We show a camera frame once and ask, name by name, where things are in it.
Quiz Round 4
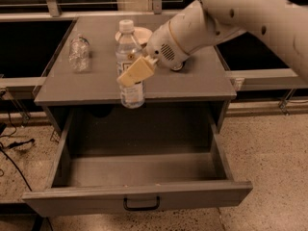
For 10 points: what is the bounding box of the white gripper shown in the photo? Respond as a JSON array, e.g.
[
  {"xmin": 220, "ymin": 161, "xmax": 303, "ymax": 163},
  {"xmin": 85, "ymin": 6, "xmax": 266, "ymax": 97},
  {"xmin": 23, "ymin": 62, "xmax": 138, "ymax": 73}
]
[{"xmin": 117, "ymin": 21, "xmax": 189, "ymax": 88}]

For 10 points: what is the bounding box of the clear tea bottle white cap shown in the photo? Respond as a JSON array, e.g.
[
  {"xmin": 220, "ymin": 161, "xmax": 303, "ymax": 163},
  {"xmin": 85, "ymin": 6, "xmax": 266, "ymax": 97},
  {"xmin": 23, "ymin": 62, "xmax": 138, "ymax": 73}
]
[{"xmin": 115, "ymin": 19, "xmax": 145, "ymax": 109}]

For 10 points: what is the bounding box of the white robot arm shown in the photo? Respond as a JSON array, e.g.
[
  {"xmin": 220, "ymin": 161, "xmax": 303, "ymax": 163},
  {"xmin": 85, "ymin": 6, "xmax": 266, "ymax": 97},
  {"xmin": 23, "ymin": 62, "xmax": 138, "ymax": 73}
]
[{"xmin": 117, "ymin": 0, "xmax": 308, "ymax": 87}]

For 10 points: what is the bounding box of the crushed clear plastic bottle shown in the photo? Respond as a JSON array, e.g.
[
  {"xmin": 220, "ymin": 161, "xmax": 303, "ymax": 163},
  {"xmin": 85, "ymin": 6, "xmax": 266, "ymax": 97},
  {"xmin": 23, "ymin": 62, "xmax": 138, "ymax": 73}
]
[{"xmin": 68, "ymin": 34, "xmax": 90, "ymax": 73}]

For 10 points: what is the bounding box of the grey open top drawer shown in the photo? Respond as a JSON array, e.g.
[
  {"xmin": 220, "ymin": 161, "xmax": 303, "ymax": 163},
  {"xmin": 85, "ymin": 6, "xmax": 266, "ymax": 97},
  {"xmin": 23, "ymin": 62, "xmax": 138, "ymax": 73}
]
[{"xmin": 22, "ymin": 107, "xmax": 252, "ymax": 217}]

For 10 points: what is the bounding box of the blue soda can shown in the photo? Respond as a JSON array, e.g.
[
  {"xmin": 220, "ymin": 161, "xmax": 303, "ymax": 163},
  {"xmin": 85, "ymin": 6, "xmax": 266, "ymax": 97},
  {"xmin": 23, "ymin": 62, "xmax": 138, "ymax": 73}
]
[{"xmin": 171, "ymin": 63, "xmax": 185, "ymax": 71}]

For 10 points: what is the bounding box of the white paper bowl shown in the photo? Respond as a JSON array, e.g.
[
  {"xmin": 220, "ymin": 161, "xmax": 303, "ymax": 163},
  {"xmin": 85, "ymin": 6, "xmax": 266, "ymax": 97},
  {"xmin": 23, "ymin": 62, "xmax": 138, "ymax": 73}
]
[{"xmin": 115, "ymin": 24, "xmax": 152, "ymax": 46}]

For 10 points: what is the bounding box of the grey cabinet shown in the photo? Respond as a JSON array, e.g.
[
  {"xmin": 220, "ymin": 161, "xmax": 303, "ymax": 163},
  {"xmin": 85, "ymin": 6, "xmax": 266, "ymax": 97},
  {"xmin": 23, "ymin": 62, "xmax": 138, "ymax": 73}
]
[{"xmin": 33, "ymin": 14, "xmax": 238, "ymax": 135}]

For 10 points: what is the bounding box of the metal window railing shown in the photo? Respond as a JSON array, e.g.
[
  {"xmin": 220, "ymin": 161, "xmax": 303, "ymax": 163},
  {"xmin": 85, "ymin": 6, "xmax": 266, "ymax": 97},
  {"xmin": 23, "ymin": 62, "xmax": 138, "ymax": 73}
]
[{"xmin": 0, "ymin": 0, "xmax": 308, "ymax": 22}]

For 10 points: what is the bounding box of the black drawer handle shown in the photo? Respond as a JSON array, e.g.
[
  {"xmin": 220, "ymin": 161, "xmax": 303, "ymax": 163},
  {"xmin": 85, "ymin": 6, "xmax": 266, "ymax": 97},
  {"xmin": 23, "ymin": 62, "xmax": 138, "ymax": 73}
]
[{"xmin": 123, "ymin": 196, "xmax": 161, "ymax": 212}]

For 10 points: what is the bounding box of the black floor cable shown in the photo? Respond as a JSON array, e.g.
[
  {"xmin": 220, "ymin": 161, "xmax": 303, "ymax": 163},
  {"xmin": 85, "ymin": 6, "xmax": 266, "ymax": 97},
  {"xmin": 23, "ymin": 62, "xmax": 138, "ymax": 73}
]
[{"xmin": 0, "ymin": 90, "xmax": 37, "ymax": 192}]

